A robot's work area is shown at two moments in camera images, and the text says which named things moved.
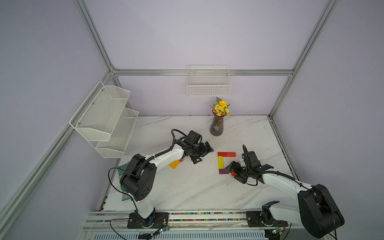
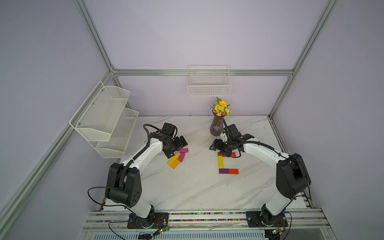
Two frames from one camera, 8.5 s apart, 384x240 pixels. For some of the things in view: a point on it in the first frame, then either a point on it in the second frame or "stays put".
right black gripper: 237,165 -> 219,142
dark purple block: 222,171 stays put
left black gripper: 204,152 -> 169,153
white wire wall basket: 208,80 stays put
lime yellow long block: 220,162 stays put
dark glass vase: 216,128 stays put
